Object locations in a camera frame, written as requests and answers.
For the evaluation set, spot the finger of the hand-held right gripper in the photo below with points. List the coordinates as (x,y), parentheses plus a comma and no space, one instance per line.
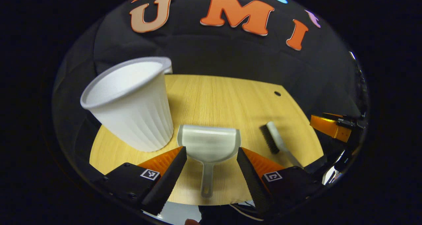
(329,127)
(333,115)

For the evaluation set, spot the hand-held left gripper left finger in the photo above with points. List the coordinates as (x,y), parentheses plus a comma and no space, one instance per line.
(171,178)

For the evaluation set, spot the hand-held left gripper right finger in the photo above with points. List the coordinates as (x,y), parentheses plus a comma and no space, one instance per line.
(252,182)

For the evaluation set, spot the grey dustpan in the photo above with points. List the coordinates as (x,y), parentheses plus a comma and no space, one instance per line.
(207,142)

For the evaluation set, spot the small grey broom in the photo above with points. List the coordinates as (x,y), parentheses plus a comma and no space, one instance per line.
(275,136)

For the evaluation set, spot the white ribbed garbage bin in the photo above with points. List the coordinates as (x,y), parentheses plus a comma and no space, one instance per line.
(132,119)

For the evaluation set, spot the wooden desktop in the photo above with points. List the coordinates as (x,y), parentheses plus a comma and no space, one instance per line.
(214,99)

